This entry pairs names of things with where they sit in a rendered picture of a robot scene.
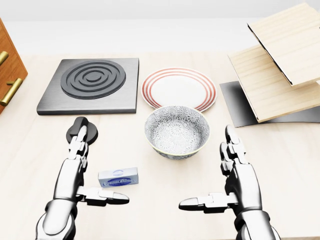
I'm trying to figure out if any brass drawer handle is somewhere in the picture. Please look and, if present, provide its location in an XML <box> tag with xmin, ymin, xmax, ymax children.
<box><xmin>0</xmin><ymin>50</ymin><xmax>10</xmax><ymax>67</ymax></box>
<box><xmin>0</xmin><ymin>77</ymin><xmax>24</xmax><ymax>107</ymax></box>

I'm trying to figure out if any red-brown wooden cabinet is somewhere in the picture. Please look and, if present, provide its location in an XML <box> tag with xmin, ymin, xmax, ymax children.
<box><xmin>0</xmin><ymin>17</ymin><xmax>29</xmax><ymax>116</ymax></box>

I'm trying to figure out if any round black stove knob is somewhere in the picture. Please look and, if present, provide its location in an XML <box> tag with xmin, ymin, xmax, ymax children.
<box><xmin>65</xmin><ymin>116</ymin><xmax>99</xmax><ymax>146</ymax></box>

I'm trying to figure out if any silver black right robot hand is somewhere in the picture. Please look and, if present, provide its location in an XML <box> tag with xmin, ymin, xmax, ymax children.
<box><xmin>178</xmin><ymin>124</ymin><xmax>264</xmax><ymax>216</ymax></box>

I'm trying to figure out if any flat dark stove plate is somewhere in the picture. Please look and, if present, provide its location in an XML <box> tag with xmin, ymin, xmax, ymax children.
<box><xmin>36</xmin><ymin>58</ymin><xmax>140</xmax><ymax>116</ymax></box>

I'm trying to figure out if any white plate with red rings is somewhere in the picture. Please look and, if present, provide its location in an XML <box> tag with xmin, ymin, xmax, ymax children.
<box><xmin>140</xmin><ymin>66</ymin><xmax>219</xmax><ymax>114</ymax></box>

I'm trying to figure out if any grey patterned bowl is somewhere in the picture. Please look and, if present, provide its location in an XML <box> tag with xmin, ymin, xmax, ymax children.
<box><xmin>144</xmin><ymin>105</ymin><xmax>211</xmax><ymax>161</ymax></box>

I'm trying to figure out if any pale wooden slat tray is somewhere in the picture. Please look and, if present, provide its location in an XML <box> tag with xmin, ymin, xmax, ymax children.
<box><xmin>219</xmin><ymin>1</ymin><xmax>320</xmax><ymax>129</ymax></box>

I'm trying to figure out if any blue cream cheese box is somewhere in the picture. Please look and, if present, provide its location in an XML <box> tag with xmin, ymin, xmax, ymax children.
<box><xmin>97</xmin><ymin>166</ymin><xmax>140</xmax><ymax>189</ymax></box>

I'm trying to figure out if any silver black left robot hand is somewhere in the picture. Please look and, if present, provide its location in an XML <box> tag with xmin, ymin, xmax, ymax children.
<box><xmin>53</xmin><ymin>124</ymin><xmax>130</xmax><ymax>207</ymax></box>

